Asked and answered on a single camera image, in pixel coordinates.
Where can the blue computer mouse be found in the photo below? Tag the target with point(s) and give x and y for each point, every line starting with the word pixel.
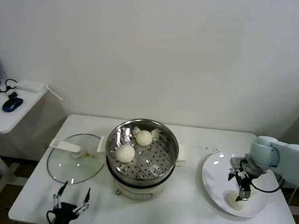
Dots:
pixel 12 104

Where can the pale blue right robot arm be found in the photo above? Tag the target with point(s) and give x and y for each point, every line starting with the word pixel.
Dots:
pixel 288 161

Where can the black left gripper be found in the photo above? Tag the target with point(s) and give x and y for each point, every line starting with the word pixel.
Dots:
pixel 65 214

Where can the white power adapter box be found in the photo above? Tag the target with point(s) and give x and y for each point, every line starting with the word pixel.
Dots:
pixel 29 86

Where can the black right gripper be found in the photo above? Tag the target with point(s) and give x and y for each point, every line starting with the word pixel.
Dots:
pixel 242 180

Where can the stainless steel steamer pot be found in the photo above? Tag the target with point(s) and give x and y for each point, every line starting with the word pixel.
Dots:
pixel 135 192

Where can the white plastic stick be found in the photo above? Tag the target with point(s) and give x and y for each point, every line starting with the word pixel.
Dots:
pixel 53 92

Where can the stainless steel steamer basket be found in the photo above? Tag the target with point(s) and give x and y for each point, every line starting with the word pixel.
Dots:
pixel 149 168

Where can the large white plate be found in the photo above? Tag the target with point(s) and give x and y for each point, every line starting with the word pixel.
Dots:
pixel 214 183

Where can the white side table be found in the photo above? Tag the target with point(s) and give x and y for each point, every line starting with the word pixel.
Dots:
pixel 1 118

